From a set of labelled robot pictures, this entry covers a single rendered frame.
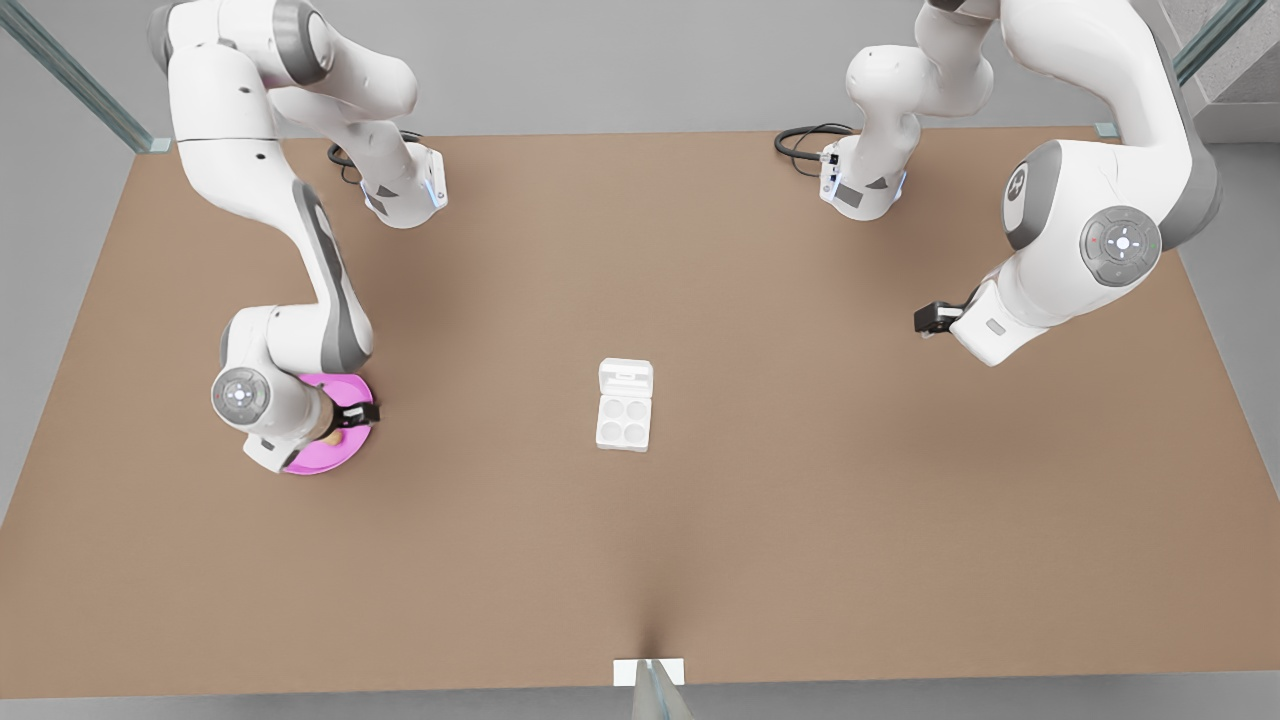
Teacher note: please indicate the white egg box lid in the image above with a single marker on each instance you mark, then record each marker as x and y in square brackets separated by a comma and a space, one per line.
[626, 377]

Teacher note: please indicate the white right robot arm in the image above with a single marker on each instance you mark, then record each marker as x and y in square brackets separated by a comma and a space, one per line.
[330, 290]

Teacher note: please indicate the pink round plate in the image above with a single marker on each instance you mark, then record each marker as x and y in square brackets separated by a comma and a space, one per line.
[330, 450]

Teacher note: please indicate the white egg box base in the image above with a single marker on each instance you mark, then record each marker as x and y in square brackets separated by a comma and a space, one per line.
[623, 423]

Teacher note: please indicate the silver frame post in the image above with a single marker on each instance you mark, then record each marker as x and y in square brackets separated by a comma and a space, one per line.
[1200, 45]
[655, 690]
[80, 80]

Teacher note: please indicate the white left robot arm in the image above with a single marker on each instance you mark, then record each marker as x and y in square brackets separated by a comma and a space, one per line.
[1080, 200]

